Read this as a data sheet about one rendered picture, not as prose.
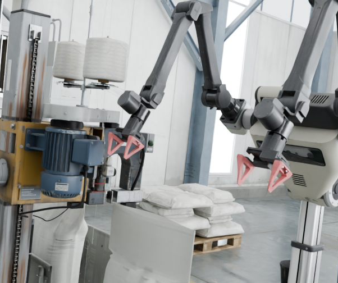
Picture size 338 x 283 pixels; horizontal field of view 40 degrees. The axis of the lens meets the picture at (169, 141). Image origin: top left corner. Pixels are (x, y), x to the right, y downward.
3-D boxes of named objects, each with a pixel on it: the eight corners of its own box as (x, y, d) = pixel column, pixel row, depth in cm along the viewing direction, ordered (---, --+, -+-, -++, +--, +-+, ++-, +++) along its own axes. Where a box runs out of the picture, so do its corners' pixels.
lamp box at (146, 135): (152, 153, 219) (155, 133, 219) (145, 153, 216) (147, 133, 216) (142, 151, 225) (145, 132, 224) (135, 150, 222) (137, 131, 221)
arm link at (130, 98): (163, 96, 170) (148, 96, 177) (144, 77, 163) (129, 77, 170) (148, 124, 167) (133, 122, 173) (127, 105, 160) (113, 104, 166)
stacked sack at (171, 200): (215, 209, 504) (217, 195, 504) (170, 212, 460) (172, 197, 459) (188, 201, 536) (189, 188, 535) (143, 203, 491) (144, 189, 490)
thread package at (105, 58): (133, 85, 182) (137, 41, 181) (97, 80, 171) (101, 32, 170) (108, 85, 194) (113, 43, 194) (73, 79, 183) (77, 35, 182)
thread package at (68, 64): (92, 82, 201) (96, 43, 200) (63, 78, 191) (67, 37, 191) (74, 82, 212) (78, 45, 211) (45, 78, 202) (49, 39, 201)
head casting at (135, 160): (141, 190, 217) (148, 126, 215) (96, 191, 200) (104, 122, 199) (104, 179, 239) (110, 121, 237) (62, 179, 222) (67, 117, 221)
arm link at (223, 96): (215, -6, 182) (196, -3, 189) (190, 0, 173) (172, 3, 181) (232, 104, 196) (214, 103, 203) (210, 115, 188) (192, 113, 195)
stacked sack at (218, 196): (237, 204, 547) (238, 191, 546) (211, 206, 518) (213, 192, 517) (196, 193, 596) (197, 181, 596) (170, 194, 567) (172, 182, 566)
